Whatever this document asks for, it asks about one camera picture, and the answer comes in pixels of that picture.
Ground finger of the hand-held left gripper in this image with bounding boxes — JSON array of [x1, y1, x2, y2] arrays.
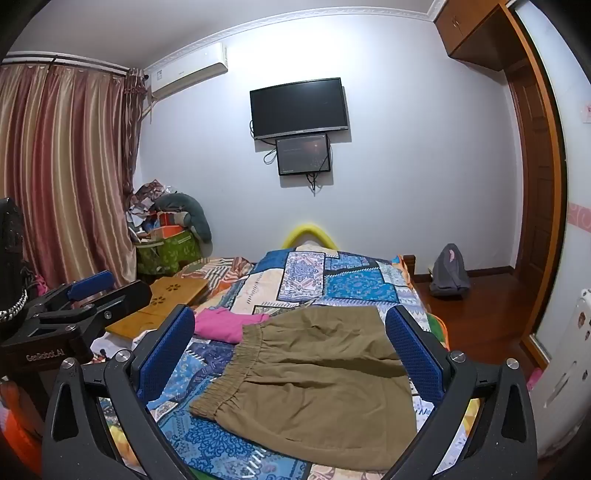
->
[[39, 281, 153, 330], [28, 270, 115, 319]]

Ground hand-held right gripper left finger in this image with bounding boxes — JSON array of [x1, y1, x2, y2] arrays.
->
[[41, 305, 197, 480]]

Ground small black wall monitor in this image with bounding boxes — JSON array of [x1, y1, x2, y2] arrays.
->
[[276, 134, 332, 176]]

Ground curtain rod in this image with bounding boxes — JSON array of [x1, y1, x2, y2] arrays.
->
[[0, 52, 132, 72]]

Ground pile of clutter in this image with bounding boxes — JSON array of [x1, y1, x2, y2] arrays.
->
[[124, 180, 185, 245]]

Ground white air conditioner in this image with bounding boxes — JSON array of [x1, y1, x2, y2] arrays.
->
[[148, 41, 229, 100]]

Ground orange garment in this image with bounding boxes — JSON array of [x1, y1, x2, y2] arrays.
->
[[0, 376, 51, 480]]

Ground patchwork printed blanket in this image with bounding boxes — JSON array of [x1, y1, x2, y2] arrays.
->
[[92, 247, 467, 480]]

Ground white cabinet with stickers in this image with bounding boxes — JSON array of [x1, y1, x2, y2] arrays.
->
[[531, 288, 591, 457]]

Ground brown wooden door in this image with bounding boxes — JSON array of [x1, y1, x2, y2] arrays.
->
[[505, 4, 568, 337]]

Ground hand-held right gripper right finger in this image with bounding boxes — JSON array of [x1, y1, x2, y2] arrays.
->
[[383, 305, 541, 480]]

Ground khaki pants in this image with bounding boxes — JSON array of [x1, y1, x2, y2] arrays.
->
[[189, 305, 421, 472]]

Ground yellow foam headboard pad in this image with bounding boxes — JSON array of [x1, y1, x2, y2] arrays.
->
[[283, 223, 340, 252]]

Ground black bag with chain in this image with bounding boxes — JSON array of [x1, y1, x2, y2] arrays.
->
[[0, 198, 44, 344]]

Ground grey plush toy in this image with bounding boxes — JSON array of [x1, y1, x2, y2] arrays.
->
[[154, 193, 213, 243]]

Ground striped satin curtain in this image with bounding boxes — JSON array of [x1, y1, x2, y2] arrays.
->
[[0, 62, 144, 296]]

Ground black wall television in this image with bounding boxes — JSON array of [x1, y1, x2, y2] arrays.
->
[[249, 78, 349, 140]]

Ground grey backpack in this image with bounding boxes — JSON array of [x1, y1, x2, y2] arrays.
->
[[428, 243, 471, 297]]

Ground orange striped quilt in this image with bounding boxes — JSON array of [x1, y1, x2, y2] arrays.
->
[[178, 256, 257, 305]]

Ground wooden bed frame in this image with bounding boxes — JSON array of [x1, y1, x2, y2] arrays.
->
[[399, 253, 419, 282]]

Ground white cloth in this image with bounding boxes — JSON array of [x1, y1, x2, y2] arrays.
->
[[90, 333, 139, 365]]

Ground green patterned bag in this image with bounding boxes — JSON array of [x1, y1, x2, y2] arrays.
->
[[136, 228, 201, 278]]

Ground wooden lap desk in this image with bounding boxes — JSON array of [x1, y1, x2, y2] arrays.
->
[[105, 276, 208, 344]]

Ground pink pants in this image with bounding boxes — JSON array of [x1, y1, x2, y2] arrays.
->
[[194, 308, 271, 344]]

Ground wooden overhead cabinet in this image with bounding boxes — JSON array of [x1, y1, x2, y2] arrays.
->
[[434, 0, 525, 72]]

